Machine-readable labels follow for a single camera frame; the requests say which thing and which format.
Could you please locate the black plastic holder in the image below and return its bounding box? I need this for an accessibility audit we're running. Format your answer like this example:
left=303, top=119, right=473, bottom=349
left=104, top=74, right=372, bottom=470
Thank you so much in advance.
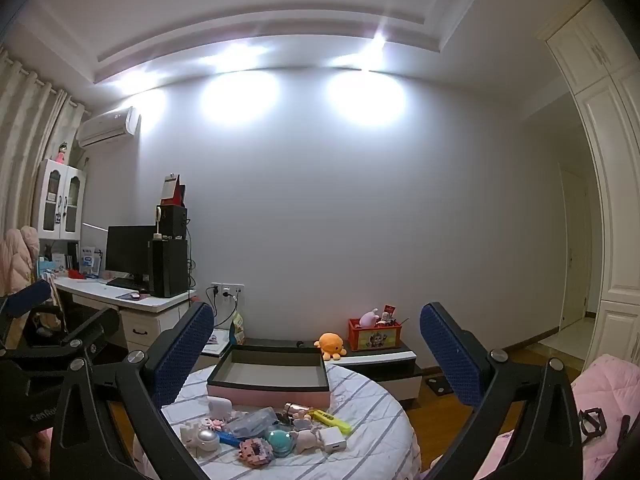
left=578, top=406, right=609, bottom=444

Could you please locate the red toy crate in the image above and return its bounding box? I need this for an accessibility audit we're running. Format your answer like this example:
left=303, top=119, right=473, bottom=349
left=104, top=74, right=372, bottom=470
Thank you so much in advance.
left=348, top=317, right=404, bottom=352

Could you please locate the white door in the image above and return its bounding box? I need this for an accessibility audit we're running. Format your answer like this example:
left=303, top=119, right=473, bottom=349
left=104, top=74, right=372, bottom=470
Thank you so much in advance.
left=556, top=167, right=592, bottom=332

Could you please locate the black monitor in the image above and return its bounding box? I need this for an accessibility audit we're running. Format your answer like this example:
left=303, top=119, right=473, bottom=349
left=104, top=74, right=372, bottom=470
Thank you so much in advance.
left=105, top=225, right=157, bottom=283

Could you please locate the white charger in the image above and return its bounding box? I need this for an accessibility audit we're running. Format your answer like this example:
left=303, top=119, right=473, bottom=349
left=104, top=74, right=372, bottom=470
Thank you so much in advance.
left=320, top=427, right=347, bottom=454

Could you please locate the pink block toy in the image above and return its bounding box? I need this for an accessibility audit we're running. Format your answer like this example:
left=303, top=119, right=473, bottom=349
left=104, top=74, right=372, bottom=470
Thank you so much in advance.
left=238, top=437, right=274, bottom=469

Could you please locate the pink blanket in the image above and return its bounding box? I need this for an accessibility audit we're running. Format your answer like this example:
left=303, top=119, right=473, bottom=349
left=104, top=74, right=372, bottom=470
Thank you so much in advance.
left=472, top=353, right=640, bottom=480

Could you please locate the pink jacket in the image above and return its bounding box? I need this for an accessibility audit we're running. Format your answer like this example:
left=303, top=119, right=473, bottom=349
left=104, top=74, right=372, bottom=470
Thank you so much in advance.
left=0, top=226, right=42, bottom=297

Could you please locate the teal round toy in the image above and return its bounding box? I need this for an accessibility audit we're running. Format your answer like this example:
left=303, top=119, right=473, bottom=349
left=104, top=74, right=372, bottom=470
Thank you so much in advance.
left=265, top=429, right=296, bottom=459

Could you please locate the white desk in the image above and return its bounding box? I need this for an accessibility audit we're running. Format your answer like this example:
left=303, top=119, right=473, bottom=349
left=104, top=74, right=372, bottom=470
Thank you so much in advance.
left=50, top=276, right=197, bottom=361

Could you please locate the white round figurine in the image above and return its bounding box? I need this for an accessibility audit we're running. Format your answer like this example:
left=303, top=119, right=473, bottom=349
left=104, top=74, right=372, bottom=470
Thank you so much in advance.
left=196, top=428, right=221, bottom=456

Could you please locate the orange octopus plush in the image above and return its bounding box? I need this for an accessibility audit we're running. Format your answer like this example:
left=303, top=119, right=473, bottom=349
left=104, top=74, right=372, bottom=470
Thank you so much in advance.
left=314, top=332, right=348, bottom=362

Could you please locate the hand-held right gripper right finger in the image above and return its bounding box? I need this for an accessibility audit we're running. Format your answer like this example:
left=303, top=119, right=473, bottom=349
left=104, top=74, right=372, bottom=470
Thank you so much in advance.
left=419, top=301, right=584, bottom=480

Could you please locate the striped white tablecloth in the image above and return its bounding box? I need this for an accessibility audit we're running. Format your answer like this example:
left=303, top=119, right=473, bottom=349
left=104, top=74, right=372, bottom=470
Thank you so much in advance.
left=160, top=360, right=420, bottom=480

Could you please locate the black keyboard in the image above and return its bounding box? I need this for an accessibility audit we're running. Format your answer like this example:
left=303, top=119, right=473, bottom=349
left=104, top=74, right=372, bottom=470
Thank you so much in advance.
left=106, top=277, right=151, bottom=292

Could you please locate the black power cable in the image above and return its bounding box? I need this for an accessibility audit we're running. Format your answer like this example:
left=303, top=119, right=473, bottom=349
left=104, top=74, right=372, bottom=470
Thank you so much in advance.
left=205, top=285, right=240, bottom=331

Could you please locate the cream curtain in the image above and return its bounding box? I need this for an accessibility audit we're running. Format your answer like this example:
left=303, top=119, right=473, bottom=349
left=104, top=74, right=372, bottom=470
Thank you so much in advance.
left=0, top=45, right=87, bottom=241

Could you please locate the white wardrobe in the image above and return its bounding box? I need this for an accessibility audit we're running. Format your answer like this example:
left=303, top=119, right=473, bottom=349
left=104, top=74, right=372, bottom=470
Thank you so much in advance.
left=536, top=0, right=640, bottom=376

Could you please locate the blue plastic toy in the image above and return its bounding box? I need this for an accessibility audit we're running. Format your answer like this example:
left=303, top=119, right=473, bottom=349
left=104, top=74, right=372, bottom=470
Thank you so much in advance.
left=220, top=428, right=251, bottom=449

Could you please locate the white air conditioner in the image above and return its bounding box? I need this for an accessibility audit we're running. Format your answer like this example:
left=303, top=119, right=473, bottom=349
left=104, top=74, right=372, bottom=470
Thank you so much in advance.
left=76, top=106, right=138, bottom=149

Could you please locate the yellow highlighter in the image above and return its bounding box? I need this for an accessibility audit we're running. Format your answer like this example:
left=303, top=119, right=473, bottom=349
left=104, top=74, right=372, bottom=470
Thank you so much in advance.
left=307, top=408, right=352, bottom=434

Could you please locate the pale animal figurine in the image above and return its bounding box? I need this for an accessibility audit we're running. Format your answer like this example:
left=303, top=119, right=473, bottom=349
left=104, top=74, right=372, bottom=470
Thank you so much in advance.
left=293, top=430, right=323, bottom=454

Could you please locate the red white calendar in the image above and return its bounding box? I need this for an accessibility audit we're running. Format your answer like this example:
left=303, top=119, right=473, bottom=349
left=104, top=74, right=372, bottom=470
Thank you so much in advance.
left=160, top=173, right=187, bottom=207

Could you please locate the white glass-door cabinet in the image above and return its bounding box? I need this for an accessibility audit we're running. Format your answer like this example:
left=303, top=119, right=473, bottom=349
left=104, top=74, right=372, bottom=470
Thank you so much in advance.
left=32, top=159, right=87, bottom=241

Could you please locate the low black-topped cabinet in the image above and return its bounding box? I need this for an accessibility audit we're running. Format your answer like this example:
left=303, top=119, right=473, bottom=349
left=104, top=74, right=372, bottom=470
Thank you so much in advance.
left=240, top=337, right=425, bottom=403

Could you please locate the white cat figure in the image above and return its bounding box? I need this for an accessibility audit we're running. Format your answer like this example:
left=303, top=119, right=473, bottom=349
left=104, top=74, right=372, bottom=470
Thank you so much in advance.
left=180, top=417, right=211, bottom=447

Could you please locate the row of books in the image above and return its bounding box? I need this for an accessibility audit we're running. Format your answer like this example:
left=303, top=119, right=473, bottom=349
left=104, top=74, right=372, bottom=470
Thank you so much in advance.
left=37, top=242, right=104, bottom=281

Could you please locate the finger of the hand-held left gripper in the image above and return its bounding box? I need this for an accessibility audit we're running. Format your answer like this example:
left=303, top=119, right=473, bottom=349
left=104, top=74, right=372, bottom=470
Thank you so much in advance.
left=20, top=306, right=121, bottom=361
left=0, top=279, right=54, bottom=328

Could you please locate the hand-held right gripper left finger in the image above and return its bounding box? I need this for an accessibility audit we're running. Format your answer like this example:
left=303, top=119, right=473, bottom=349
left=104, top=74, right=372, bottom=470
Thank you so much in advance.
left=49, top=301, right=216, bottom=480

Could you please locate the black speaker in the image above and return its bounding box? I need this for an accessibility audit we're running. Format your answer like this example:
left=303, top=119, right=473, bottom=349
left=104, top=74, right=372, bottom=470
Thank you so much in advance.
left=157, top=205, right=190, bottom=240

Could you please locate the clear plastic box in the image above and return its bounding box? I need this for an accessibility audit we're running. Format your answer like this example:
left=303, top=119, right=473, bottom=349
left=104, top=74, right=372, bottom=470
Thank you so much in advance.
left=227, top=406, right=279, bottom=436

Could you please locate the pink storage box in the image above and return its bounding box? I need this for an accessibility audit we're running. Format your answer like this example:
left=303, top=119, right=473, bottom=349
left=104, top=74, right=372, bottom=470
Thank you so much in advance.
left=206, top=344, right=332, bottom=407

